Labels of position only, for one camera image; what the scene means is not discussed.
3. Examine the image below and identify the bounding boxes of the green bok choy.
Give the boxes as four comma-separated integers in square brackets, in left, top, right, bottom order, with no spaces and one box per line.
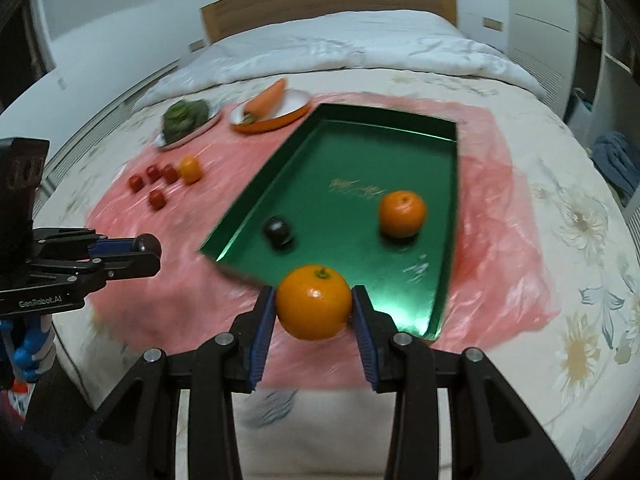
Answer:
[162,99,210,142]

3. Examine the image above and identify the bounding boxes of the carrot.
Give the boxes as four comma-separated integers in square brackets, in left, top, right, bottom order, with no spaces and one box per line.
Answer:
[239,78,288,125]

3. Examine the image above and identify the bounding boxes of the white duvet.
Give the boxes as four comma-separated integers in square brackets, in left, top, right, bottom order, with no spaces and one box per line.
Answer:
[132,10,548,111]

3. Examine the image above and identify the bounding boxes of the orange oval dish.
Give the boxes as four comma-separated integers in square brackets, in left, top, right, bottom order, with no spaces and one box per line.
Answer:
[229,89,312,134]

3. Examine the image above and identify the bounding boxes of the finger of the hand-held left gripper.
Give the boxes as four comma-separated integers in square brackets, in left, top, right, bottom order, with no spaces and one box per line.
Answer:
[32,227,162,261]
[30,252,162,291]

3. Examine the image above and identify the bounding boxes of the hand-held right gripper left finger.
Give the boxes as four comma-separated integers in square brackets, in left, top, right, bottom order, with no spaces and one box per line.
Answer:
[52,285,277,480]

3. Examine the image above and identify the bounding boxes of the dark round fruit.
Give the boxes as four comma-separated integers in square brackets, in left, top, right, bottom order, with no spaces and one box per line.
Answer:
[263,216,292,250]

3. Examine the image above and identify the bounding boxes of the white wardrobe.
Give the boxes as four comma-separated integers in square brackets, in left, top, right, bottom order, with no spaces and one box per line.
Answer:
[505,0,586,106]

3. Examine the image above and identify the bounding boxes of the pink plastic sheet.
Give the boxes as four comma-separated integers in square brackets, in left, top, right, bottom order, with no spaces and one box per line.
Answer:
[85,92,561,391]

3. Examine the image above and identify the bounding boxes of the blue cloth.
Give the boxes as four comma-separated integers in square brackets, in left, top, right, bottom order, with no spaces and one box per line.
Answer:
[592,131,640,201]

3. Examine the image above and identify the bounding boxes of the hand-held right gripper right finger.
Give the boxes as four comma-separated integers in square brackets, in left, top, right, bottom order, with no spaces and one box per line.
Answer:
[350,284,576,480]

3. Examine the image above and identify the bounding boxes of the green tray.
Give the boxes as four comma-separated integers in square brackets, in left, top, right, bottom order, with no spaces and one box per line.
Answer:
[199,103,460,339]

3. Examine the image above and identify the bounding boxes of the white shelf unit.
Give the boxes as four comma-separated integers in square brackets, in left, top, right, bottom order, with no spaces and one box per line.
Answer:
[565,0,640,126]

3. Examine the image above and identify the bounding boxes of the orange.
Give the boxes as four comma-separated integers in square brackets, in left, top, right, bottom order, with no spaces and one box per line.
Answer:
[378,190,429,239]
[275,265,353,342]

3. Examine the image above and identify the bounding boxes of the floral bedsheet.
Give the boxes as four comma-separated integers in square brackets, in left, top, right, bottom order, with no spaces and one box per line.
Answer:
[0,67,640,480]

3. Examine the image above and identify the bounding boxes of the small tangerine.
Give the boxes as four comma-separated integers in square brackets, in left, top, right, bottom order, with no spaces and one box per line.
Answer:
[179,156,203,185]

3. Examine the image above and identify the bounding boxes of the white plate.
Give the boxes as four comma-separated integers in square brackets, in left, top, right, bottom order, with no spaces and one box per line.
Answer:
[156,102,223,151]

